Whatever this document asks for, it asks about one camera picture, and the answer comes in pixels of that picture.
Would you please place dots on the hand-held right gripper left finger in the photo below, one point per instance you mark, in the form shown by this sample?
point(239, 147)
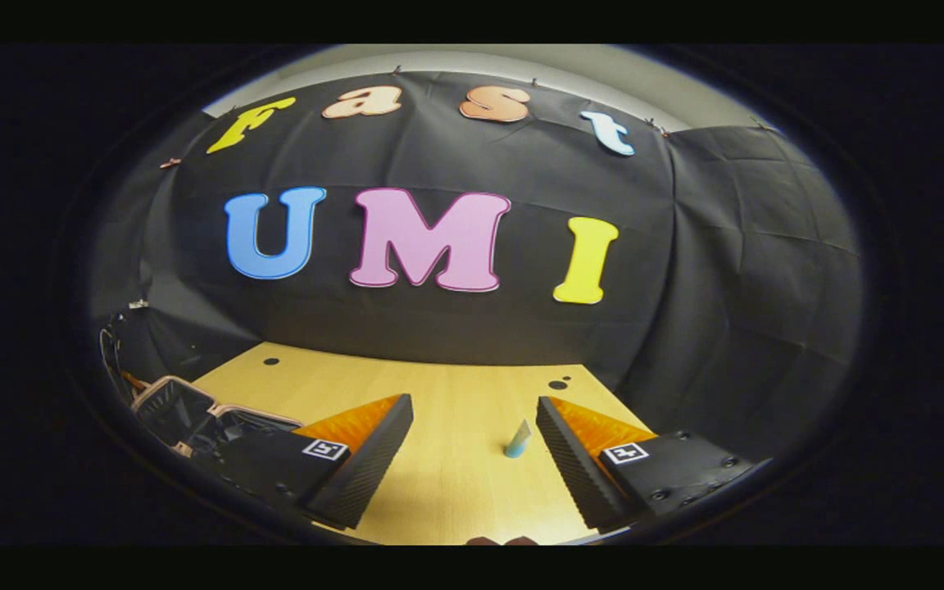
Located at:
point(365, 467)

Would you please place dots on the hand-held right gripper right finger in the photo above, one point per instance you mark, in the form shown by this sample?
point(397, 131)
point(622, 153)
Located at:
point(574, 467)

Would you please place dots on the light blue cosmetic tube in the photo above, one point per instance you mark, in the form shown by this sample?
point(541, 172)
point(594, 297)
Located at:
point(516, 444)

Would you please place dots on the pink suitcase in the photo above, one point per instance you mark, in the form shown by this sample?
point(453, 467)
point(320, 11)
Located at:
point(173, 410)

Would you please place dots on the copper binder clip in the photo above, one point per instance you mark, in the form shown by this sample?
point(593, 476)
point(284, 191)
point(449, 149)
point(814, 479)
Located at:
point(170, 163)

